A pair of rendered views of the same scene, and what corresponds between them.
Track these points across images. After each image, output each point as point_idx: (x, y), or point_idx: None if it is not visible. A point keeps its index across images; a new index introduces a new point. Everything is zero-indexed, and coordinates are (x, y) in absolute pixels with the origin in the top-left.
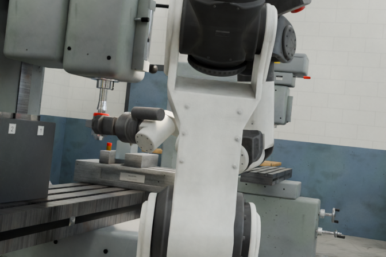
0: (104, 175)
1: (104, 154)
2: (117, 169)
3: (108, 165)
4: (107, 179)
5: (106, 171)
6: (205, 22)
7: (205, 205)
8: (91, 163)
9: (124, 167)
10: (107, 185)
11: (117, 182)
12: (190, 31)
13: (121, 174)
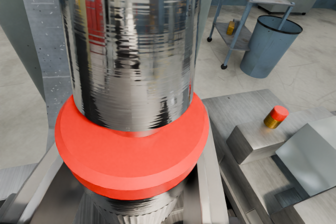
0: (225, 169)
1: (240, 143)
2: (250, 198)
3: (238, 169)
4: (227, 181)
5: (231, 169)
6: None
7: None
8: (214, 128)
9: (269, 221)
10: (223, 188)
11: (239, 211)
12: None
13: (254, 214)
